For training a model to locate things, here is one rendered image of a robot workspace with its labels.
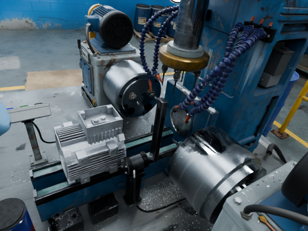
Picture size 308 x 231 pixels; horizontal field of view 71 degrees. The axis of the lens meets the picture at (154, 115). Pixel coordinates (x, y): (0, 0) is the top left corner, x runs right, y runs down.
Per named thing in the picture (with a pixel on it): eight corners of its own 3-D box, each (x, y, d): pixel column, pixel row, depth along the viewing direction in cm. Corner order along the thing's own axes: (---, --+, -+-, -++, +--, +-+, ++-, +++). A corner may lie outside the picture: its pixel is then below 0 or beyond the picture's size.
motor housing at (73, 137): (107, 142, 94) (106, 105, 83) (126, 173, 81) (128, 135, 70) (58, 156, 84) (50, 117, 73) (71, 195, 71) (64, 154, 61)
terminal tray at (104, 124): (110, 119, 82) (110, 103, 78) (122, 136, 75) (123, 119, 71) (79, 127, 76) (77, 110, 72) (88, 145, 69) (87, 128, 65)
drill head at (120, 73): (131, 86, 140) (134, 47, 126) (162, 116, 115) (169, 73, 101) (94, 92, 128) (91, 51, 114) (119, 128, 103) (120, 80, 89)
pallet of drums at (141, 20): (171, 34, 624) (175, 6, 582) (184, 42, 564) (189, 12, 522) (131, 33, 583) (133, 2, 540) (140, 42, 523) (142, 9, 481)
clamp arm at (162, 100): (155, 155, 80) (164, 96, 66) (159, 161, 78) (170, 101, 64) (146, 158, 78) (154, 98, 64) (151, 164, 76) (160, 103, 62)
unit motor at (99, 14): (112, 66, 154) (112, 1, 130) (132, 87, 132) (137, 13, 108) (75, 71, 142) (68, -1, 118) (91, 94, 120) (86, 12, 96)
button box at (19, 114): (50, 115, 91) (47, 103, 91) (52, 114, 85) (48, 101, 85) (2, 125, 83) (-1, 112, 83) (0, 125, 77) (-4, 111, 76)
